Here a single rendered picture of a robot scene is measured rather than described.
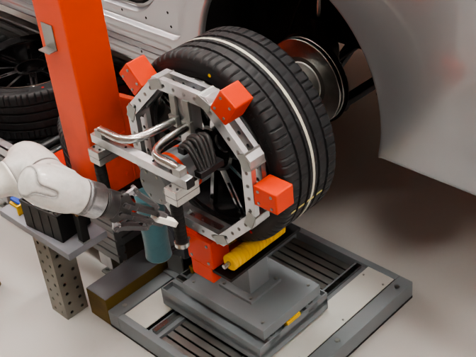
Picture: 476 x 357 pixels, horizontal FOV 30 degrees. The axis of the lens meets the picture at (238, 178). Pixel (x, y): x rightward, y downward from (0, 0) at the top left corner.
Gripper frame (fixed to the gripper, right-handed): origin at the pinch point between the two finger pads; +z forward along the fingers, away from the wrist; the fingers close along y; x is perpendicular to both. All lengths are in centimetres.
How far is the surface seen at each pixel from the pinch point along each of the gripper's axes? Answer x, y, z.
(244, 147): -12.1, -23.0, 23.2
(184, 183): -10.5, -8.0, 8.7
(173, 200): -11.8, -2.3, 9.0
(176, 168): -13.7, -10.7, 6.4
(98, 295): -81, 63, 52
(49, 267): -93, 61, 35
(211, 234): -30, 10, 43
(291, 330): -22, 33, 89
